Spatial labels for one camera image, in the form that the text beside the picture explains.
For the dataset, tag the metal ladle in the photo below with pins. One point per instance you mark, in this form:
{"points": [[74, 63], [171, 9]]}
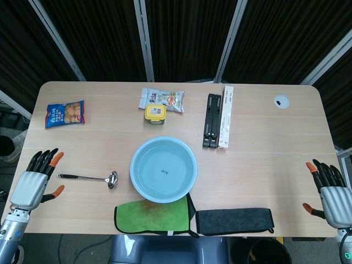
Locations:
{"points": [[90, 179]]}

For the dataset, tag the yellow lidded container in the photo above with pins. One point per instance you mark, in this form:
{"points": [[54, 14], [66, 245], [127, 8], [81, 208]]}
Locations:
{"points": [[155, 114]]}

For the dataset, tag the green cloth with black trim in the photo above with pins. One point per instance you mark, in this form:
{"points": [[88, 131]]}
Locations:
{"points": [[154, 217]]}

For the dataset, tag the dark grey folded cloth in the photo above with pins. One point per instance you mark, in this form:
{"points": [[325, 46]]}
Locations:
{"points": [[233, 221]]}

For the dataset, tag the long white cardboard box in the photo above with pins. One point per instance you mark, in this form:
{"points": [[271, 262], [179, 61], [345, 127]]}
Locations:
{"points": [[226, 118]]}

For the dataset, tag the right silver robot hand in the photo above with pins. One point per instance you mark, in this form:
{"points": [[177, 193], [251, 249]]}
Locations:
{"points": [[332, 203]]}

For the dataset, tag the blue snack bag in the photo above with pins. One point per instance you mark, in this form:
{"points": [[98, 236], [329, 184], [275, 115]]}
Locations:
{"points": [[65, 113]]}

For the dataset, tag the light blue bowl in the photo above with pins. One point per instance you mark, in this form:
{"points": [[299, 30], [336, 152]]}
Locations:
{"points": [[164, 174]]}

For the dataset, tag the black folding stand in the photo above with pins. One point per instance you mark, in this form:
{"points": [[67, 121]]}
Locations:
{"points": [[212, 121]]}

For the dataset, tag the black waste bin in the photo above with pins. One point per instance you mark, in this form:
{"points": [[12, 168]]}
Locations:
{"points": [[261, 251]]}

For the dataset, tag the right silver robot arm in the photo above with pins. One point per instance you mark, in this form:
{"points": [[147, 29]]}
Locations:
{"points": [[345, 244]]}

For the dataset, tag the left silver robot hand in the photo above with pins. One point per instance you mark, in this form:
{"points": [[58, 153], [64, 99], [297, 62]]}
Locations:
{"points": [[28, 187]]}

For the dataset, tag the white snack packet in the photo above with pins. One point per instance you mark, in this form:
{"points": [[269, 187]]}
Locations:
{"points": [[162, 99]]}

